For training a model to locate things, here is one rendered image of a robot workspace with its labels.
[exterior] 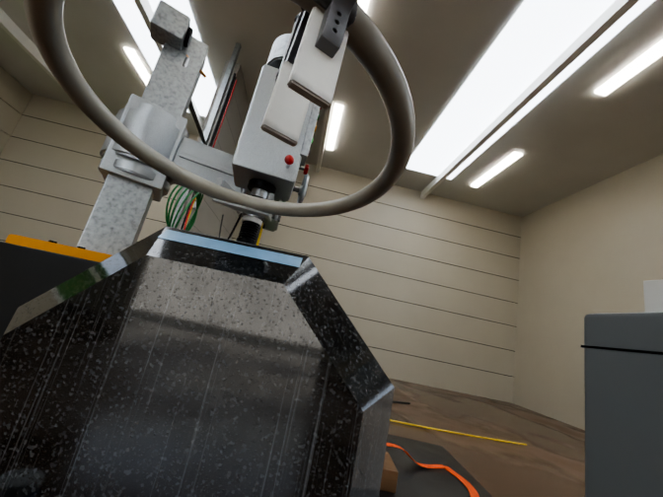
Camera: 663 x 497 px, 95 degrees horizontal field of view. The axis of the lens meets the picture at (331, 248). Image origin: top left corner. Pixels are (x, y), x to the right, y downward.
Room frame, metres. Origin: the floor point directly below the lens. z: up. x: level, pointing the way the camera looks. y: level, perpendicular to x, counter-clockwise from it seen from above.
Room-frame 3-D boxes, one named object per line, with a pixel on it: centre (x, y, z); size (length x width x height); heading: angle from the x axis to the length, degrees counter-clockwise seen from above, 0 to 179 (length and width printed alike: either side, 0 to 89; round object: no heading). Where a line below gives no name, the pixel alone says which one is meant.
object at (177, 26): (1.30, 1.05, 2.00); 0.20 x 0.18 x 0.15; 88
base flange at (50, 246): (1.45, 1.04, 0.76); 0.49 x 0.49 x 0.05; 88
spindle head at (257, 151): (1.11, 0.31, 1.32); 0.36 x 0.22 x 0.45; 12
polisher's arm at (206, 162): (1.52, 0.85, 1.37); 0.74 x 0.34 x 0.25; 111
